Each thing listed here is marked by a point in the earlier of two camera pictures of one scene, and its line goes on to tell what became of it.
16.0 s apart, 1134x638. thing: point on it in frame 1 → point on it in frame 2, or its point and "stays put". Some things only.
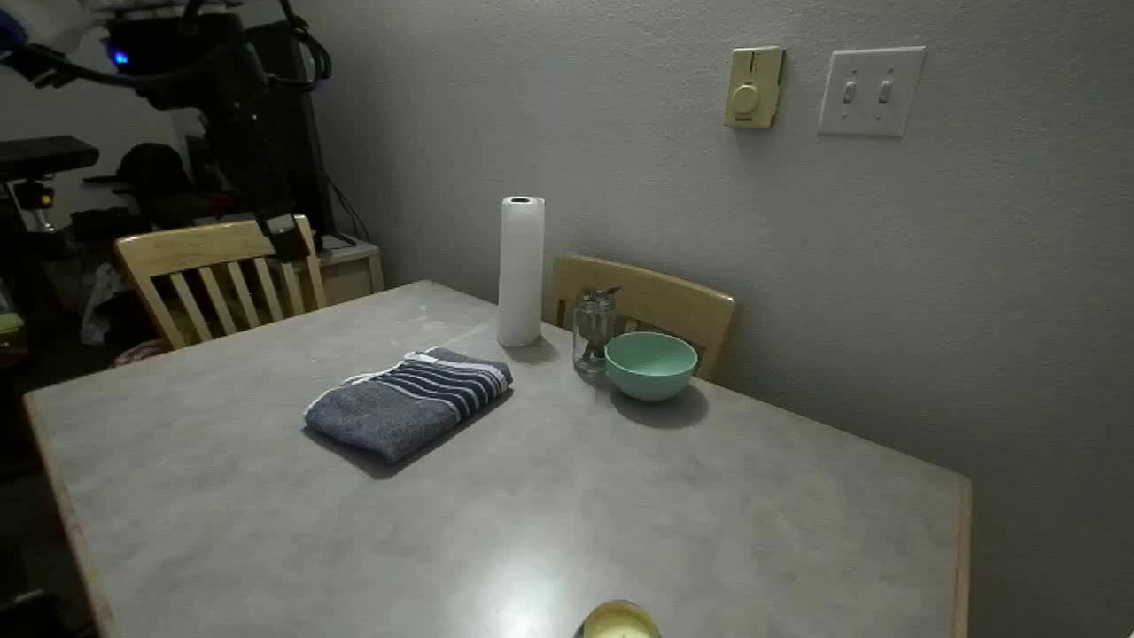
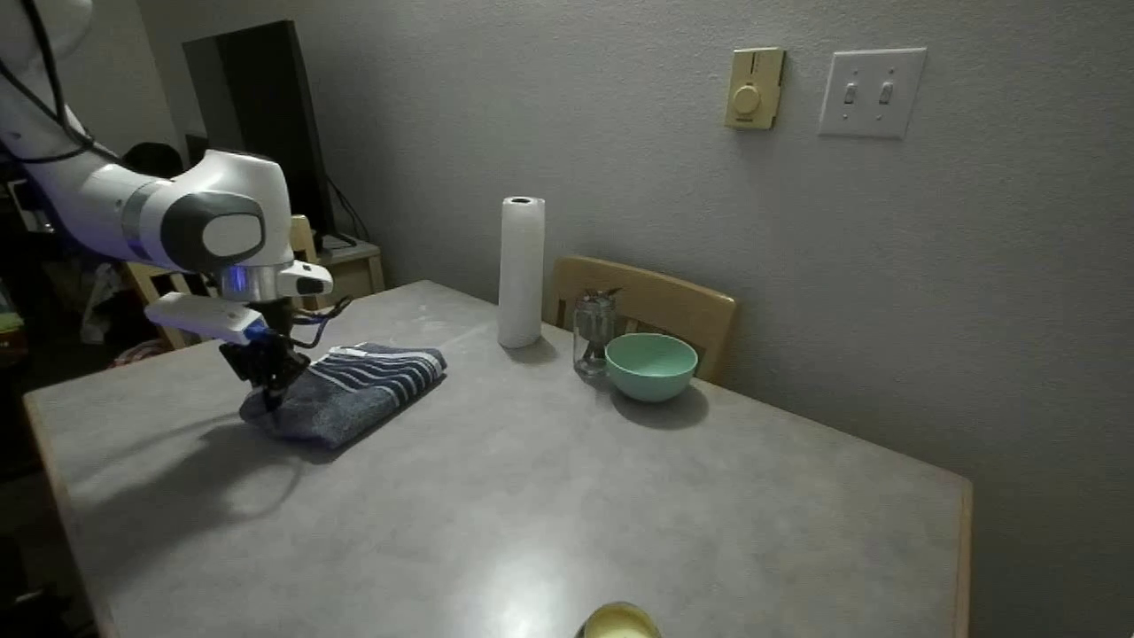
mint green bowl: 651,363 stays put
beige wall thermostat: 752,84 stays put
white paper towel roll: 524,271 stays put
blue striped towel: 397,409 → 345,390
